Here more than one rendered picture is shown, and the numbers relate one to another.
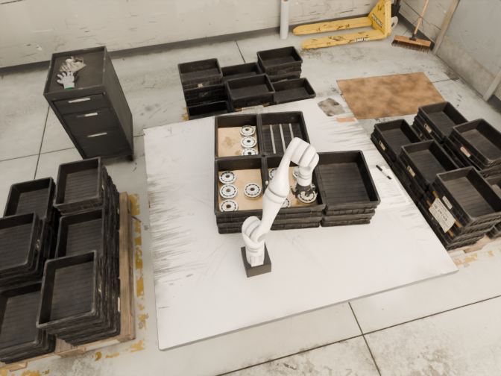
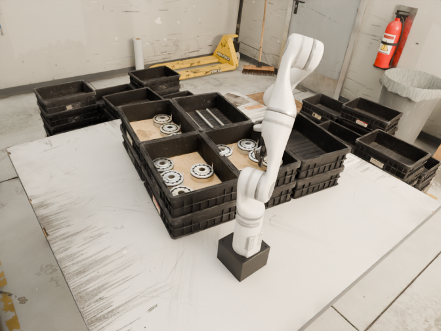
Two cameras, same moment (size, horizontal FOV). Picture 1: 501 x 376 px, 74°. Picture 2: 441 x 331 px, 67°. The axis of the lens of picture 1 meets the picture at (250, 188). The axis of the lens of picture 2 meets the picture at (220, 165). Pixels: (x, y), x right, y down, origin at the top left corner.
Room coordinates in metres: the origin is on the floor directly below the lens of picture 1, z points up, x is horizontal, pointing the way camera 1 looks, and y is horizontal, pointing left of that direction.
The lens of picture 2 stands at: (0.12, 0.47, 1.72)
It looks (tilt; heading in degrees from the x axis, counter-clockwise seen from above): 35 degrees down; 332
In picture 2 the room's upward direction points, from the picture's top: 5 degrees clockwise
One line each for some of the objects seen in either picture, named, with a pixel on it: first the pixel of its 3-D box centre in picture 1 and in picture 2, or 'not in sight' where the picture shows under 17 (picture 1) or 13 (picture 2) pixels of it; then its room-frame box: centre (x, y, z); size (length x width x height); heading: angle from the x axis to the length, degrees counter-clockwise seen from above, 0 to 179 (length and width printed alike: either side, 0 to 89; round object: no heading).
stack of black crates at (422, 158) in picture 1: (423, 174); (333, 153); (1.69, -1.40, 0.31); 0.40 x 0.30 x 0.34; 12
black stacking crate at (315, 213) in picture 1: (292, 186); (247, 157); (1.19, -0.24, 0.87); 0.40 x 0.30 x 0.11; 2
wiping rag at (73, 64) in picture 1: (72, 63); not in sight; (2.58, 1.45, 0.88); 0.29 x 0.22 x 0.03; 12
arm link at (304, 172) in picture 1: (308, 164); not in sight; (1.10, -0.29, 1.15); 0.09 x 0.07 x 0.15; 68
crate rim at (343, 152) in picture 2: (344, 177); (300, 136); (1.20, -0.54, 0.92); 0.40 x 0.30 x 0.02; 2
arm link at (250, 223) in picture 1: (253, 233); (252, 193); (0.78, -0.01, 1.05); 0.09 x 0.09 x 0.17; 37
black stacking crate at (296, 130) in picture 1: (283, 139); (209, 119); (1.59, -0.23, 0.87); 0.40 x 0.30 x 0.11; 2
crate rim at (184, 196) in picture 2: (240, 184); (188, 162); (1.18, 0.06, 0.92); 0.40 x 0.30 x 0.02; 2
